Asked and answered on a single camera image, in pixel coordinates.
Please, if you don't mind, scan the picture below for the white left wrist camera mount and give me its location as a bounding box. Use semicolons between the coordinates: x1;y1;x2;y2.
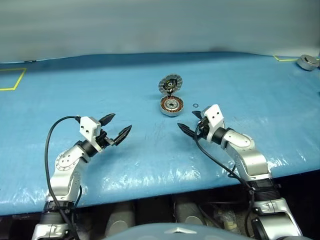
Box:
79;116;105;153

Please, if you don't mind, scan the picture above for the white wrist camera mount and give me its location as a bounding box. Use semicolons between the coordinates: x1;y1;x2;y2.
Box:
79;116;105;153
202;104;226;142

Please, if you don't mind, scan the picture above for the yellow tape square outline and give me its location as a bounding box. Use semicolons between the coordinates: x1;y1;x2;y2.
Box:
273;54;300;62
0;67;28;91

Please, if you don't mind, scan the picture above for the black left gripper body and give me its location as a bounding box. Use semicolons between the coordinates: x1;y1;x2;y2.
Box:
96;128;121;151

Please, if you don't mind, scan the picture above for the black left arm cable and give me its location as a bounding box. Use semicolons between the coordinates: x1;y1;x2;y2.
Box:
44;115;83;240

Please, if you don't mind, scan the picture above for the motor housing with copper windings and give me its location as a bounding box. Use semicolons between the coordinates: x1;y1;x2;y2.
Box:
159;96;186;117

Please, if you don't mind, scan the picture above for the grey rounded cylinder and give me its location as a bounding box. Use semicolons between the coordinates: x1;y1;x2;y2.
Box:
104;202;136;237
173;199;203;226

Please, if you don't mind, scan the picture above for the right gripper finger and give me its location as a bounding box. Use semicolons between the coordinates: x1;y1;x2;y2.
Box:
176;122;198;138
191;109;205;120

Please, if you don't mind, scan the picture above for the grey-blue robot torso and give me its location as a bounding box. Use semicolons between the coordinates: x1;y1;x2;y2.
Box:
102;222;251;240

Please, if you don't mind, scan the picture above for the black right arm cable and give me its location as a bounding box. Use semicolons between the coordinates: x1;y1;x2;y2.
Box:
193;124;258;237

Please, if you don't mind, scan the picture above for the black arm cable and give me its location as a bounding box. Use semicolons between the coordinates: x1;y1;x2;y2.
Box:
44;115;83;240
193;124;258;237

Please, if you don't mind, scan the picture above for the motor cover with circuit board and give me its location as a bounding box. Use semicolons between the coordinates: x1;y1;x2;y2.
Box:
158;73;185;99

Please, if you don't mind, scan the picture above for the assembled silver motor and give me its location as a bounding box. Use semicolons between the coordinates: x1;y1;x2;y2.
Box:
296;54;320;72

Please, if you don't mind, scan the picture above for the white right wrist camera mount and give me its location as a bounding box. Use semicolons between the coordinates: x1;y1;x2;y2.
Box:
202;104;226;142

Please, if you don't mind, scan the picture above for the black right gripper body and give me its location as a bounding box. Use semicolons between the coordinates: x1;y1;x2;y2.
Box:
194;117;212;141

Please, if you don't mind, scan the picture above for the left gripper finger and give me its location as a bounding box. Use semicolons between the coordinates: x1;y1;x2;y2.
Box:
97;112;116;127
111;124;133;146

